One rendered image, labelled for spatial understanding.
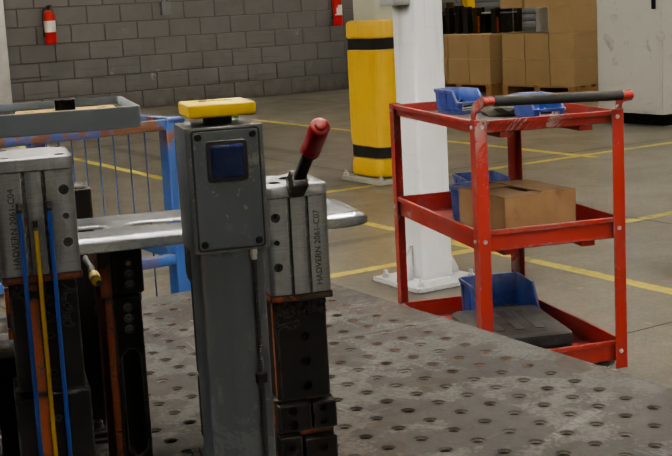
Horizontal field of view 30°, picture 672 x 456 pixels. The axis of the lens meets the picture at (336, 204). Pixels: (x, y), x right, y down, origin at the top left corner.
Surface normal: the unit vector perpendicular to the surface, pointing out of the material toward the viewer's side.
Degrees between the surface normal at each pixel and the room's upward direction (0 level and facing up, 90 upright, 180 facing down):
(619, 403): 0
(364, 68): 90
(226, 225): 90
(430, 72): 90
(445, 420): 0
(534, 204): 90
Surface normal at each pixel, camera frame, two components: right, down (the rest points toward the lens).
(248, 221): 0.28, 0.14
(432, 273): 0.53, 0.11
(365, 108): -0.83, 0.13
